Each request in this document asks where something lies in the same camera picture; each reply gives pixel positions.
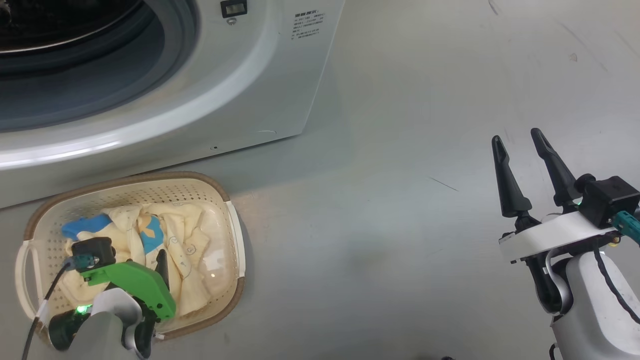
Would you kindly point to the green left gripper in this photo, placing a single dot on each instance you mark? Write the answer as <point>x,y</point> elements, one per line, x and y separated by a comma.
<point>135,280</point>

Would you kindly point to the black door lock socket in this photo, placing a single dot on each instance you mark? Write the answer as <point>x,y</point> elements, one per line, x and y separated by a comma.
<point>234,8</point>

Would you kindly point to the yellow garment with blue trim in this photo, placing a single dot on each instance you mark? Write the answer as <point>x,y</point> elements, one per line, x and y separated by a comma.
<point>190,260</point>

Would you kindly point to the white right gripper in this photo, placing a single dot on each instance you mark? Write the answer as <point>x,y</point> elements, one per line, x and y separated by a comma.
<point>550,235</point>

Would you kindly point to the cream perforated laundry basket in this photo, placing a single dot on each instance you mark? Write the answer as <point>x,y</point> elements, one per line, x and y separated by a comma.
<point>220,210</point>

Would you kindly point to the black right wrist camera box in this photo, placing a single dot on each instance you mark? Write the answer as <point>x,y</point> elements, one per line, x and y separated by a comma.
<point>610,200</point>

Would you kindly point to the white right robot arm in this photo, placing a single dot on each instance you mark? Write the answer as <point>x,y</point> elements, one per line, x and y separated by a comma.
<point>590,320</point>

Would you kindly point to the small printed text label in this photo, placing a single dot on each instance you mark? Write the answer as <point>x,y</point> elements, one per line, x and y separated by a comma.
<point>308,26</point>

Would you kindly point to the white front-load washing machine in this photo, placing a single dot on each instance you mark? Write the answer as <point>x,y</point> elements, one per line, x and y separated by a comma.
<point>250,75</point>

